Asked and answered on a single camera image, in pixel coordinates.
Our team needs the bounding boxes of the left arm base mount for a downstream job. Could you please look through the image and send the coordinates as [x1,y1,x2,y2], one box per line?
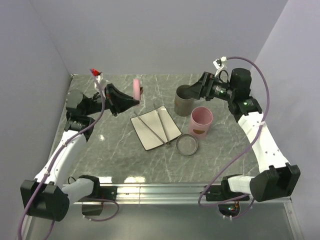
[76,186,120,222]

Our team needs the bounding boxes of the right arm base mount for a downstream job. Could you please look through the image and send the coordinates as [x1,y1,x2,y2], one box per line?
[204,183,250,218]

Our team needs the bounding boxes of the pink lid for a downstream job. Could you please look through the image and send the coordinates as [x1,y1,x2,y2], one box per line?
[132,78,143,101]

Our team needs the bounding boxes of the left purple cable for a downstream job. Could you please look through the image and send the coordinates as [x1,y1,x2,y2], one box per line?
[17,68,120,240]

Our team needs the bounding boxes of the grey cylindrical container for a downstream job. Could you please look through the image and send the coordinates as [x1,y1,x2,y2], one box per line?
[174,84,194,117]

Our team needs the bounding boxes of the white square plate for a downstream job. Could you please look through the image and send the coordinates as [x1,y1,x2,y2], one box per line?
[130,105,182,151]

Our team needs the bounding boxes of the pink cylindrical container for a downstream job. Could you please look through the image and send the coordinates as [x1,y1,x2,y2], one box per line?
[187,106,214,140]

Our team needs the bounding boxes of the grey lid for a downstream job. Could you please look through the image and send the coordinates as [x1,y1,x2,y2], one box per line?
[176,134,199,156]

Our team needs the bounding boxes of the aluminium rail frame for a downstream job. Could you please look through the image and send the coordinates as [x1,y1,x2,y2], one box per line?
[14,74,305,240]

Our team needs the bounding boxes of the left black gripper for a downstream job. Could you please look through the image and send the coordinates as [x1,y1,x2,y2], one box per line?
[84,83,140,117]

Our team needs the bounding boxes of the metal tongs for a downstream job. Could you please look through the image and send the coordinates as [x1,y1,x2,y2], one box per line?
[132,104,170,151]

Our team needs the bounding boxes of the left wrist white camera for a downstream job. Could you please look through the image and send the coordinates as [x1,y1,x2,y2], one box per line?
[92,69,108,95]

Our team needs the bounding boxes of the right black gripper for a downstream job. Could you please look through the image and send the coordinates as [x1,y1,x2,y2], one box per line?
[182,71,236,102]

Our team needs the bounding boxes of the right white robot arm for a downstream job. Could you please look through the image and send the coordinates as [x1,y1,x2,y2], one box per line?
[184,68,301,202]

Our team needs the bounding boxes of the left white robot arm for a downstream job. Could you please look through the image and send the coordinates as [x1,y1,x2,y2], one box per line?
[20,79,143,222]

